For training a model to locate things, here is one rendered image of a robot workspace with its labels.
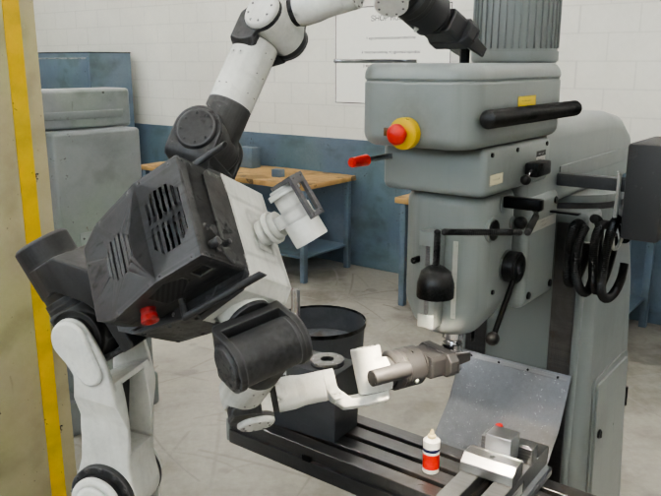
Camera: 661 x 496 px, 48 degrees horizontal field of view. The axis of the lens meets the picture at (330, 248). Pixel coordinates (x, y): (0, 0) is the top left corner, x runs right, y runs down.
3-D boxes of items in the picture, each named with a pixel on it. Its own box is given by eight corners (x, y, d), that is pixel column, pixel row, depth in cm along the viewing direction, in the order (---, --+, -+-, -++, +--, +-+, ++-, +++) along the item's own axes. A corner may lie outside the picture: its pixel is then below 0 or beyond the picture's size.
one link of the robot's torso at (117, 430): (70, 531, 156) (32, 320, 146) (116, 487, 172) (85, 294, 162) (134, 538, 151) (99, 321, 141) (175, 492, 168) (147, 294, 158)
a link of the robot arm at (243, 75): (272, 28, 161) (232, 119, 157) (239, -10, 151) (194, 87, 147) (315, 31, 155) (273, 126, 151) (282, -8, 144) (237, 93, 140)
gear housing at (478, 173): (485, 200, 145) (488, 149, 142) (381, 187, 159) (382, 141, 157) (550, 179, 171) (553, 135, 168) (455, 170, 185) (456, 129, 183)
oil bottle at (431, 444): (434, 476, 176) (435, 434, 173) (419, 471, 178) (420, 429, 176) (442, 469, 179) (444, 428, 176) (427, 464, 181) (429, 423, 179)
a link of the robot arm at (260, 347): (234, 404, 132) (252, 378, 121) (212, 360, 135) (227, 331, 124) (289, 378, 138) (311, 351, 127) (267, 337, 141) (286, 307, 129)
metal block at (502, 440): (509, 465, 165) (510, 441, 163) (484, 457, 168) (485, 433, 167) (517, 456, 169) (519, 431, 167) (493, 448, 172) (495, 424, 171)
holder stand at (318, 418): (333, 444, 191) (334, 371, 186) (266, 422, 203) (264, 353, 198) (357, 424, 201) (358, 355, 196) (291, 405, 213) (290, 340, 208)
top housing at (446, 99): (468, 154, 135) (472, 62, 131) (351, 144, 150) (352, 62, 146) (563, 134, 171) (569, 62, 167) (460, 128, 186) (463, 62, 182)
